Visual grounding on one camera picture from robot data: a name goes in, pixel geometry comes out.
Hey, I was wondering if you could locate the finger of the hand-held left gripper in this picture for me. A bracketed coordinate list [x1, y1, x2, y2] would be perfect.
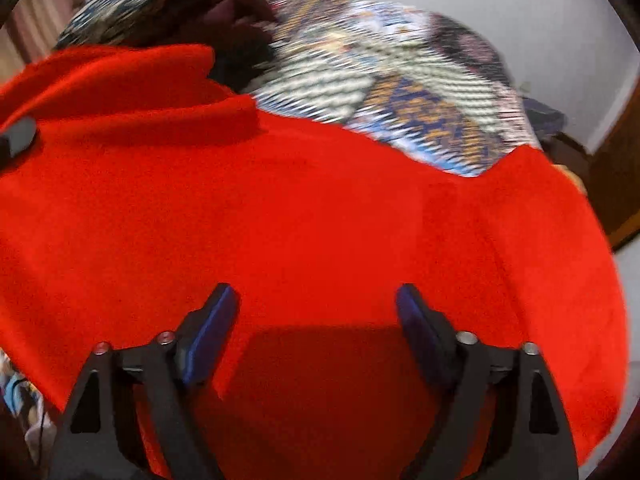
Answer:
[0, 116, 39, 171]

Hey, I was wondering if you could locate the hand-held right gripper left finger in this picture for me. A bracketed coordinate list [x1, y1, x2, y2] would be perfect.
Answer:
[47, 282, 240, 480]

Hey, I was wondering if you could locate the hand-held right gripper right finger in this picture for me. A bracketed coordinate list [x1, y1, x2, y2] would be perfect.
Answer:
[395, 283, 580, 480]

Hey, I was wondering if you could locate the red jacket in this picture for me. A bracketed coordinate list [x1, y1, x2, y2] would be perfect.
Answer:
[0, 44, 631, 480]

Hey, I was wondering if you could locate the striped curtain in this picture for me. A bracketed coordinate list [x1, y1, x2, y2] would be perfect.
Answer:
[9, 0, 90, 63]

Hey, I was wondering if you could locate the patchwork patterned bedspread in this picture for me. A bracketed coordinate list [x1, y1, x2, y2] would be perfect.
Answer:
[245, 0, 543, 178]

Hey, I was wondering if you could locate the wooden door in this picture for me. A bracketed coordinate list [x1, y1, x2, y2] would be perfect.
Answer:
[586, 74, 640, 252]

